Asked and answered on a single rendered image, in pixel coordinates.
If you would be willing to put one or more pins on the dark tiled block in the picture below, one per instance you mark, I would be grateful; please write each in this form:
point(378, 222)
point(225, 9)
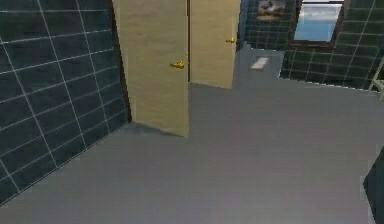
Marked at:
point(376, 186)

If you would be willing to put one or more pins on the brown framed window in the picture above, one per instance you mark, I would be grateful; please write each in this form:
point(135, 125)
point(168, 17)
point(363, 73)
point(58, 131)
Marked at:
point(317, 22)

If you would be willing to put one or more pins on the pale green rack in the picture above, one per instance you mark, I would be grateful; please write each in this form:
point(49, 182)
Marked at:
point(378, 81)

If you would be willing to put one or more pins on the light wooden room door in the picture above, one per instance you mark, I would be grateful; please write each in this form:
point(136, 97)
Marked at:
point(213, 43)
point(156, 66)

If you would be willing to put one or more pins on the framed wall picture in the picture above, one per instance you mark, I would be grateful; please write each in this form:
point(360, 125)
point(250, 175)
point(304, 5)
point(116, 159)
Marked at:
point(271, 9)

